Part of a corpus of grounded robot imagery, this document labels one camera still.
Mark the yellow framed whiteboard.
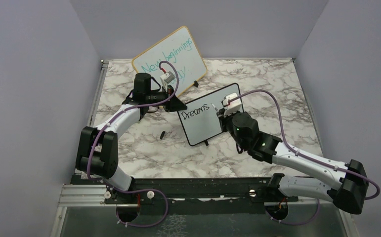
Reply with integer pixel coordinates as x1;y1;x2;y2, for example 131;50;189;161
131;26;208;96

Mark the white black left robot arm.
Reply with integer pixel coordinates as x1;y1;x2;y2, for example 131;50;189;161
76;72;187;203

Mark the black marker cap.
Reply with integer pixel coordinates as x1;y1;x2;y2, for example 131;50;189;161
160;131;166;140

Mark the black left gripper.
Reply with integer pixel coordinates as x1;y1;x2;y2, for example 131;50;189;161
146;84;187;113

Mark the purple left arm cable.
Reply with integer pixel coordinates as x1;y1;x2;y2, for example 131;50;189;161
87;61;179;229

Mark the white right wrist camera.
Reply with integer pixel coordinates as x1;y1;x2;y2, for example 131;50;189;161
221;92;242;117

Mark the black framed whiteboard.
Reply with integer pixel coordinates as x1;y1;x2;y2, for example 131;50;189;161
177;83;240;146

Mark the black aluminium front base frame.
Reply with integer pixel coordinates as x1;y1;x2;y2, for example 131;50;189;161
58;175;316;216

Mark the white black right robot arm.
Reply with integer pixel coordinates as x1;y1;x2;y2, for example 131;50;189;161
216;109;369;215

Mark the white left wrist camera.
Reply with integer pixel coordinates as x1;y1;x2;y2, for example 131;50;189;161
160;72;175;91

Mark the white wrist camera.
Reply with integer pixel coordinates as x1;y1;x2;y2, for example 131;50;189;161
221;92;242;117
160;72;175;91

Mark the aluminium side rail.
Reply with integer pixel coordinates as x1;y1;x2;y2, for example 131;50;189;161
86;59;109;126

